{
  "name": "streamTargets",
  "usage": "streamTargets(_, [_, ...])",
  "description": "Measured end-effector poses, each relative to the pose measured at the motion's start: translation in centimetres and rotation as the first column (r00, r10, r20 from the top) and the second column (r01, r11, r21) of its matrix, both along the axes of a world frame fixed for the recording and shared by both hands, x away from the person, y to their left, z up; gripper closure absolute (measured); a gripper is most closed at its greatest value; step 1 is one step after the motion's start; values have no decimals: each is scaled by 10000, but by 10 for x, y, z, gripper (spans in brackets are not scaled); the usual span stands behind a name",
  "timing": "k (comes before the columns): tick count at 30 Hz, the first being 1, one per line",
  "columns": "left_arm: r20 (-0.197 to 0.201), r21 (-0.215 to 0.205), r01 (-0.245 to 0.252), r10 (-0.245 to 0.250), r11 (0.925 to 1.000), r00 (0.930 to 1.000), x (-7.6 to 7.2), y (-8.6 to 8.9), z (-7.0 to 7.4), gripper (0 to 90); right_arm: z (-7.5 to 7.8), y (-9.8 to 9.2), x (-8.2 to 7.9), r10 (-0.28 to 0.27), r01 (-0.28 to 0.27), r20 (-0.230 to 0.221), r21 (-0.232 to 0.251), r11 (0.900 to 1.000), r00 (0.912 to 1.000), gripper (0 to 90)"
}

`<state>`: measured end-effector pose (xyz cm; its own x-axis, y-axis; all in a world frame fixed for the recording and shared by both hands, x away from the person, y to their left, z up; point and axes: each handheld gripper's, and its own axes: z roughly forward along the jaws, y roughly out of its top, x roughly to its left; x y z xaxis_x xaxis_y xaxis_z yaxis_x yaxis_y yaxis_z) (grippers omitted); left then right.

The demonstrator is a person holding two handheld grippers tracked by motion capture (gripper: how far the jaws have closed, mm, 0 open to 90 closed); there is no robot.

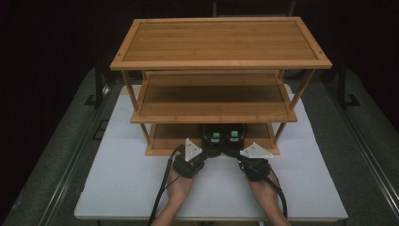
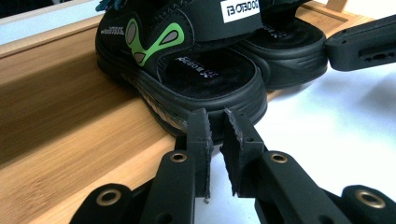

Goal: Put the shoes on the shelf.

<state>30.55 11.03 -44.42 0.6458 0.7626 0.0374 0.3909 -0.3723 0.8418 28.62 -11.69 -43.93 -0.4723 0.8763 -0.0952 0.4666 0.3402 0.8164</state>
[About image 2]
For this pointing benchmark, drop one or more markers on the black sandal with green marking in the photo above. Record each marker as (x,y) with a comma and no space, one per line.
(295,46)
(211,93)

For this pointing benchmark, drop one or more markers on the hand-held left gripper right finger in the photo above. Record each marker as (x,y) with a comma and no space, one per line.
(241,155)

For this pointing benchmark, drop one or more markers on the three-tier wooden shoe rack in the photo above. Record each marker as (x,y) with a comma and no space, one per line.
(77,124)

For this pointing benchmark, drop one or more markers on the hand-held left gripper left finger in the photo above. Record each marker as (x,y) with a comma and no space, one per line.
(200,149)

